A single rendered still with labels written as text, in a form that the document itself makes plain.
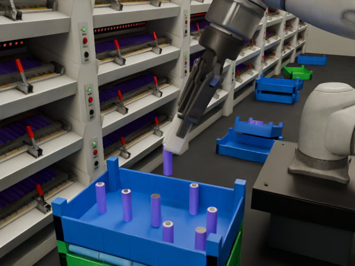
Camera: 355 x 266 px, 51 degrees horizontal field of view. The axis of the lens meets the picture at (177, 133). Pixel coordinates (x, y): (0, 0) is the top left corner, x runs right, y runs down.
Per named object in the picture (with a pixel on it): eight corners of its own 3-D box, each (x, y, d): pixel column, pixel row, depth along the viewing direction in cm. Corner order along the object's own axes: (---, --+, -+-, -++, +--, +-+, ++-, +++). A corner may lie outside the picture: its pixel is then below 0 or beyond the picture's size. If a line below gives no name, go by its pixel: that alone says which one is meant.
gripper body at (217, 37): (252, 44, 61) (227, 94, 64) (237, 37, 69) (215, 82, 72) (213, 25, 59) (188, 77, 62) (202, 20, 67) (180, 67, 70)
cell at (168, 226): (175, 253, 63) (175, 220, 60) (171, 259, 61) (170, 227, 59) (165, 250, 63) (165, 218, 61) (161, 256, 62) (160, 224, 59)
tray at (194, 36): (230, 39, 232) (237, 18, 225) (187, 55, 182) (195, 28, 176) (202, 28, 238) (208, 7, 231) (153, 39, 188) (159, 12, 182)
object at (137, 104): (178, 96, 182) (186, 71, 175) (99, 139, 132) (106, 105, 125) (144, 79, 188) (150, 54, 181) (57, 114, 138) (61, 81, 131)
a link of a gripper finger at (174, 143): (193, 121, 69) (194, 122, 68) (177, 153, 70) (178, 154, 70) (178, 115, 68) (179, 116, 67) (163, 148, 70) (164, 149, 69)
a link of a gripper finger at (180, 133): (194, 112, 67) (197, 117, 65) (182, 136, 69) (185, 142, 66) (186, 110, 67) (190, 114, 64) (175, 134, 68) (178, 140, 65)
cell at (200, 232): (204, 234, 57) (203, 267, 59) (207, 227, 59) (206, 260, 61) (193, 231, 58) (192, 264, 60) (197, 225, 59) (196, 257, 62)
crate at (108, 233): (243, 215, 74) (246, 179, 71) (216, 286, 56) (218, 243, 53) (113, 187, 84) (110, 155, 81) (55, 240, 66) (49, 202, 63)
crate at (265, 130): (248, 130, 226) (250, 117, 225) (281, 136, 217) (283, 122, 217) (233, 131, 199) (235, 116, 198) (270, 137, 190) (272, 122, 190)
